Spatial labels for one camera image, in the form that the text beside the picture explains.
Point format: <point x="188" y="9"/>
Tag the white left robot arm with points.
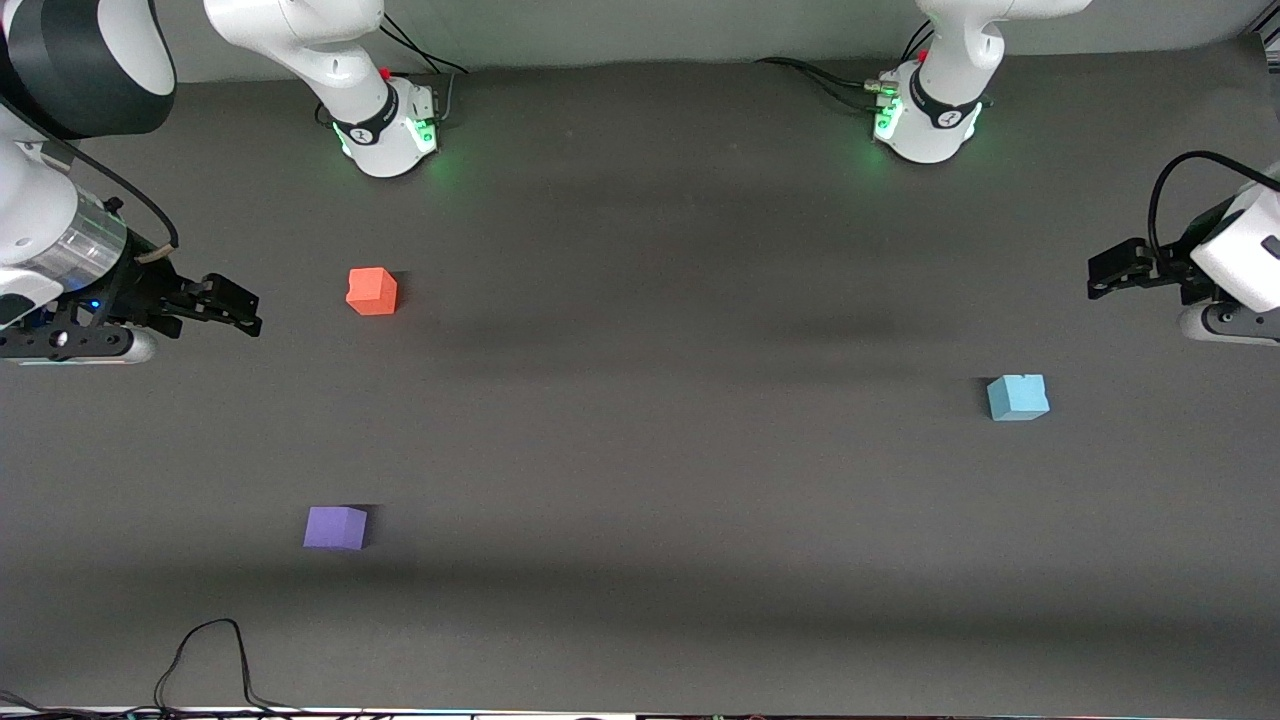
<point x="950" y="110"/>

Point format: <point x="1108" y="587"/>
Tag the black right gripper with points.
<point x="143" y="291"/>

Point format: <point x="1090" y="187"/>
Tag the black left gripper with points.
<point x="1176" y="268"/>

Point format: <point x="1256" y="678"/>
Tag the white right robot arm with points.
<point x="300" y="40"/>

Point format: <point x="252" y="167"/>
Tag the purple foam block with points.
<point x="335" y="528"/>

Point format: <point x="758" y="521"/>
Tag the dark grey table mat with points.
<point x="700" y="480"/>

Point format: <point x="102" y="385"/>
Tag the light blue foam block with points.
<point x="1018" y="398"/>

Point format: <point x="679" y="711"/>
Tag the grey metal frame corner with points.
<point x="1270" y="38"/>

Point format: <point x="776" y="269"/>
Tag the orange foam block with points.
<point x="372" y="292"/>

